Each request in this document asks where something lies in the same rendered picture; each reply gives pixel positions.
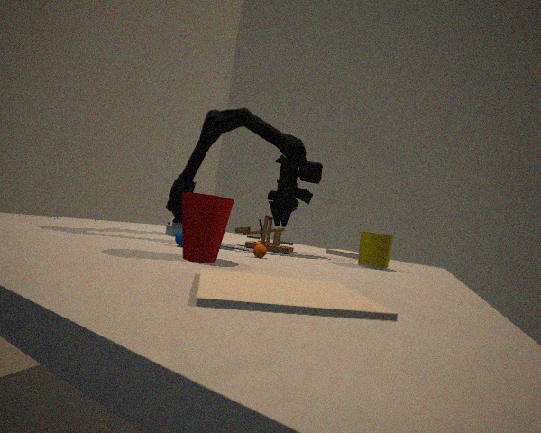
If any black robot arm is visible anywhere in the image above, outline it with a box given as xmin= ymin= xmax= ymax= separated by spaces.
xmin=165 ymin=107 xmax=323 ymax=224

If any orange ball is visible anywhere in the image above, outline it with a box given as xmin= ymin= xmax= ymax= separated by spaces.
xmin=253 ymin=244 xmax=267 ymax=258

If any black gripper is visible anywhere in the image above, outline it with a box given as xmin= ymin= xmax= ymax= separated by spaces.
xmin=267 ymin=177 xmax=299 ymax=227

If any beige flat board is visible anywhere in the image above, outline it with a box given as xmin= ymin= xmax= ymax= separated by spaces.
xmin=196 ymin=269 xmax=398 ymax=321

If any dark red cup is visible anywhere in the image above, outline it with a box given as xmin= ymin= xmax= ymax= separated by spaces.
xmin=182 ymin=192 xmax=234 ymax=263

